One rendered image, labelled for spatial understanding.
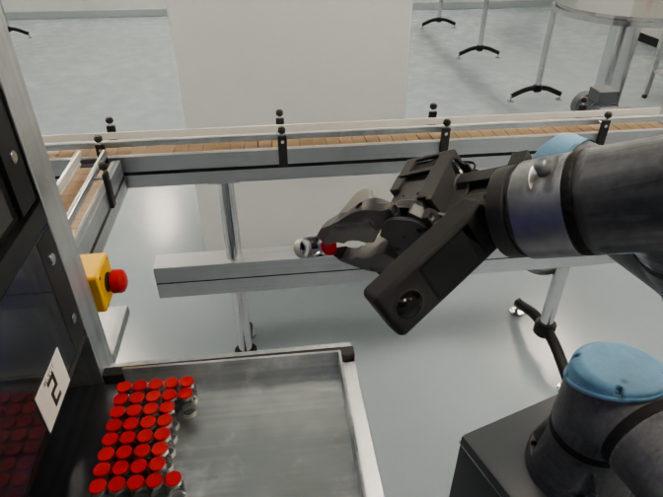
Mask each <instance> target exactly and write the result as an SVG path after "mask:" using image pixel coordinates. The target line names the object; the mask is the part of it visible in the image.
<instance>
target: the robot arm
mask: <svg viewBox="0 0 663 497"><path fill-rule="evenodd" d="M436 158H438V159H436ZM431 159H435V160H431ZM427 160H430V161H427ZM453 160H454V161H455V162H453ZM422 161H426V162H422ZM419 162H422V163H419ZM455 163H456V164H455ZM469 164H473V165H474V168H473V169H472V168H471V166H470V165H469ZM456 165H458V166H456ZM457 167H460V168H461V170H462V171H463V172H462V173H460V171H459V169H458V168H457ZM390 192H391V193H392V195H393V196H394V197H393V199H392V201H391V202H390V201H388V200H385V199H382V198H378V197H375V198H373V190H372V189H371V188H363V189H361V190H359V191H357V192H356V193H355V194H354V195H353V196H352V198H351V199H350V200H349V201H348V202H347V204H346V205H345V206H344V207H343V208H342V210H341V211H340V212H339V213H338V214H337V215H335V216H334V217H332V218H330V219H329V220H328V221H326V222H325V224H324V225H323V226H322V228H321V229H320V230H319V232H318V234H317V238H318V239H319V240H320V241H322V242H323V243H324V244H325V245H327V246H330V245H331V244H332V243H342V244H345V243H346V242H347V241H359V242H362V243H366V244H365V246H360V247H359V248H350V247H339V248H336V251H335V253H334V254H333V256H334V257H336V258H337V259H338V260H340V261H342V262H345V263H347V264H350V265H353V266H356V267H358V268H361V269H365V270H369V271H374V272H377V273H378V274H380V275H379V276H378V277H376V278H375V279H374V280H373V281H372V282H371V283H370V284H369V285H368V286H367V287H366V288H365V289H364V296H365V298H366V299H367V301H368V302H369V303H370V304H371V306H372V307H373V308H374V309H375V311H376V312H377V313H378V314H379V315H380V317H381V318H382V319H383V320H384V322H385V323H386V324H387V325H388V326H389V327H390V328H391V329H392V330H393V331H394V332H395V333H397V334H399V335H405V334H407V333H408V332H409V331H411V330H412V329H413V328H414V327H415V326H416V325H417V324H418V323H419V322H420V321H421V320H422V319H423V318H424V317H425V316H426V315H428V314H429V313H430V312H431V311H432V310H433V309H434V308H435V307H436V306H437V305H438V304H439V303H440V302H441V301H442V300H443V299H445V298H446V297H447V296H448V295H449V294H450V293H451V292H452V291H453V290H454V289H455V288H456V287H457V286H458V285H459V284H460V283H461V282H463V281H464V280H465V279H466V278H467V277H468V276H469V275H470V274H471V273H472V272H473V271H474V270H475V269H476V268H477V267H478V266H480V265H481V264H482V263H483V262H484V261H485V260H486V259H487V258H488V257H489V256H490V255H491V254H492V253H493V252H494V251H495V250H496V249H499V250H500V252H502V253H503V254H504V255H506V256H508V257H521V256H529V257H530V258H533V259H540V258H558V257H576V256H587V255H607V256H609V257H610V258H611V259H613V260H614V261H615V262H617V263H618V264H619V265H621V266H622V267H623V268H625V269H626V270H627V271H629V272H630V273H631V274H633V275H634V276H635V277H637V278H638V279H639V280H641V281H642V282H643V283H645V284H646V285H647V286H649V287H650V288H651V289H653V290H654V291H655V292H656V293H657V294H659V295H660V296H661V298H662V301H663V133H660V134H655V135H650V136H645V137H640V138H635V139H630V140H626V141H621V142H616V143H611V144H606V145H598V144H597V143H596V142H595V141H594V140H593V139H591V138H584V137H582V136H580V135H577V134H573V133H565V134H560V135H557V136H556V137H554V138H552V139H550V140H549V141H547V142H546V143H545V144H544V145H543V146H541V147H540V149H539V150H538V151H537V152H536V153H535V155H534V156H533V158H532V156H531V154H530V152H529V150H524V151H520V152H515V153H512V155H511V157H510V160H509V162H508V165H506V166H501V167H496V168H491V169H485V170H476V164H475V163H474V162H472V161H462V159H461V158H460V156H459V154H458V153H457V151H456V150H455V149H452V150H447V151H443V152H439V153H435V154H430V155H426V156H422V157H418V158H413V159H409V160H407V161H406V163H405V165H404V167H403V169H402V171H401V173H400V175H399V176H397V178H396V180H395V182H394V183H393V185H392V187H391V189H390ZM525 460H526V465H527V468H528V470H529V472H530V474H531V476H532V478H533V479H534V481H535V482H536V484H537V485H538V486H539V487H540V488H541V490H542V491H543V492H544V493H545V494H547V495H548V496H549V497H628V496H629V494H630V493H631V492H632V493H633V495H634V496H635V497H663V364H662V363H661V362H660V361H659V360H658V359H657V358H655V357H654V356H652V355H651V354H649V353H647V352H646V351H644V350H642V349H639V348H637V347H634V346H631V345H628V344H622V343H618V342H614V341H596V342H591V343H588V344H585V345H583V346H581V347H579V348H578V349H577V350H576V351H575V352H574V353H573V354H572V356H571V358H570V360H569V363H568V365H567V366H566V367H565V368H564V371H563V379H562V382H561V385H560V387H559V390H558V393H557V396H556V399H555V402H554V405H553V408H552V413H551V415H550V416H549V417H548V418H546V419H545V420H544V421H543V422H542V423H541V424H540V425H539V426H538V427H536V428H535V430H534V431H533V432H532V434H531V436H530V438H529V441H528V444H527V447H526V452H525Z"/></svg>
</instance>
